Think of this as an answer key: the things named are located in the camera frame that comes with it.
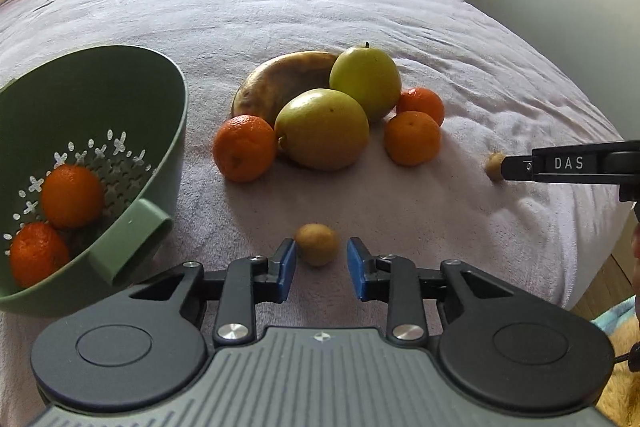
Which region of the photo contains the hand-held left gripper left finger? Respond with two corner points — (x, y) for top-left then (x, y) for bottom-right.
(129, 237), (297, 349)

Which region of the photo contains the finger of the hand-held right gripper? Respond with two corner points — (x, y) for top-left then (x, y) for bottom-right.
(500, 154), (535, 182)

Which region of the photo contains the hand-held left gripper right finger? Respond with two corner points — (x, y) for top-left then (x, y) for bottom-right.
(347, 237), (516, 348)

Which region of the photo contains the large tangerine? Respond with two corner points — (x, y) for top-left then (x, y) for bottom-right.
(212, 114), (279, 184)

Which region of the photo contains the green plastic colander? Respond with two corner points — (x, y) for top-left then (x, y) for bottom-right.
(0, 44), (190, 319)

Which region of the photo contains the green apple, back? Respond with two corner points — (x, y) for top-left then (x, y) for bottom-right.
(329, 42), (403, 124)

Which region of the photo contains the brown spotted banana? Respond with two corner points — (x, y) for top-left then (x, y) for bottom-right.
(231, 50), (346, 128)

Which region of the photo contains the small brown round fruit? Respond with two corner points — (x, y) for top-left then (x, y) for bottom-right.
(294, 223), (340, 268)
(485, 152), (506, 182)

